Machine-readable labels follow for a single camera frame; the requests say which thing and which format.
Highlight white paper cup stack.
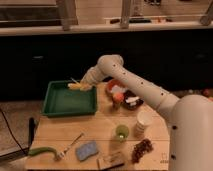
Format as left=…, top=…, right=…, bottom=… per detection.
left=135, top=112, right=153, bottom=136

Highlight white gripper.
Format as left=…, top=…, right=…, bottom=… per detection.
left=70, top=66, right=106, bottom=91

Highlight orange bowl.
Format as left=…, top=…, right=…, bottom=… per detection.
left=105, top=79, right=127, bottom=97

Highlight brown dried fruit bunch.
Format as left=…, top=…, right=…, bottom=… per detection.
left=132, top=139, right=153, bottom=164

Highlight dark bowl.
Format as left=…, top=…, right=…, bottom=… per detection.
left=123, top=91, right=144, bottom=110

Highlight orange fruit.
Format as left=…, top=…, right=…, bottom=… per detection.
left=113, top=93, right=124, bottom=103

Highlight yellow banana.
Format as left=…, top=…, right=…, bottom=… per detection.
left=68, top=83, right=82, bottom=90

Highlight green plastic tray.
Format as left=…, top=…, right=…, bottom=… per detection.
left=42, top=80, right=97, bottom=117

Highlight black cable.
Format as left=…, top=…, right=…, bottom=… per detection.
left=0, top=109, right=28, bottom=158

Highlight silver fork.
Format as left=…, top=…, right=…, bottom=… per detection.
left=55, top=133, right=84, bottom=161

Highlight green cup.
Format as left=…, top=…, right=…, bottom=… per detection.
left=115, top=125, right=129, bottom=141

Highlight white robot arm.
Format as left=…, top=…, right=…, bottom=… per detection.
left=81, top=54, right=213, bottom=171

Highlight wooden cutting board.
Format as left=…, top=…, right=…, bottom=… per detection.
left=25, top=84, right=169, bottom=171

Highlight blue sponge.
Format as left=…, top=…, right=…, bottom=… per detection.
left=75, top=141, right=99, bottom=161

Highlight small wooden block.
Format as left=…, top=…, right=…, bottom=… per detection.
left=97, top=152, right=125, bottom=170

